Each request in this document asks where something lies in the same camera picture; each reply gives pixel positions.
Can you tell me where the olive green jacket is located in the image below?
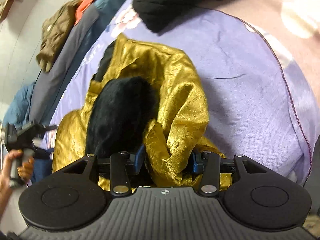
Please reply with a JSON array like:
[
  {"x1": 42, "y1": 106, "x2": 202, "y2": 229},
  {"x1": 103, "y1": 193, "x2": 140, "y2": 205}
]
[{"x1": 36, "y1": 0, "x2": 82, "y2": 73}]

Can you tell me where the blue pillow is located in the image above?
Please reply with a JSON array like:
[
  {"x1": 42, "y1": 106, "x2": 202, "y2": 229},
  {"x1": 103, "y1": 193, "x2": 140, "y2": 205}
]
[{"x1": 2, "y1": 82, "x2": 35, "y2": 128}]

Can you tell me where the person's left hand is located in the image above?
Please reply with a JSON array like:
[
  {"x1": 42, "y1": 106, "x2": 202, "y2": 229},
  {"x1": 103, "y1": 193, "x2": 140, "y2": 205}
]
[{"x1": 1, "y1": 150, "x2": 34, "y2": 194}]

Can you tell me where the grey bed cover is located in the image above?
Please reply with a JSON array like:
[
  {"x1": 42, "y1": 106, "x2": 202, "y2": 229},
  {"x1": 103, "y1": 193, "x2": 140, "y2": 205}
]
[{"x1": 29, "y1": 4, "x2": 99, "y2": 122}]

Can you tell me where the purple floral bed sheet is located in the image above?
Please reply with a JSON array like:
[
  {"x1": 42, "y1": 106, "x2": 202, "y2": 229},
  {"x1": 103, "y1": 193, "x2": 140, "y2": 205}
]
[{"x1": 50, "y1": 0, "x2": 319, "y2": 185}]

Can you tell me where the gold satin jacket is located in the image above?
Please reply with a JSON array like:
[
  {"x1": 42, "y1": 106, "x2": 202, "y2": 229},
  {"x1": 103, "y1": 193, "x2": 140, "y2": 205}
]
[{"x1": 53, "y1": 34, "x2": 218, "y2": 188}]

